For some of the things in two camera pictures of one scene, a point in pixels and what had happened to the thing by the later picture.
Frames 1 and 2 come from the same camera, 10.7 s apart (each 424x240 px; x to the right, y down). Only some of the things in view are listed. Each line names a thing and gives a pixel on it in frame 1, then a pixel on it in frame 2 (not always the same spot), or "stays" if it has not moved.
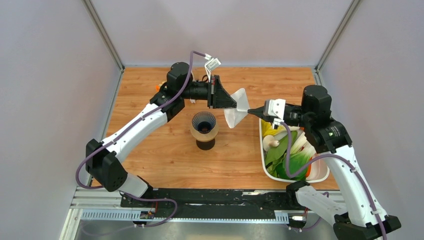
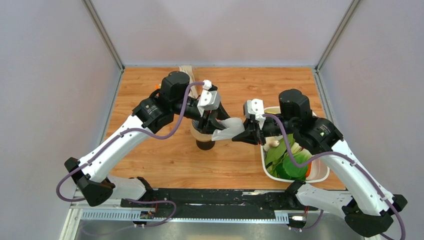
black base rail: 213,199 stays
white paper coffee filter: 234,116 to 234,127
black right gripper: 258,112 to 252,134
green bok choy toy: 302,150 stays
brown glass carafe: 206,145 stays
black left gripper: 221,99 to 212,124
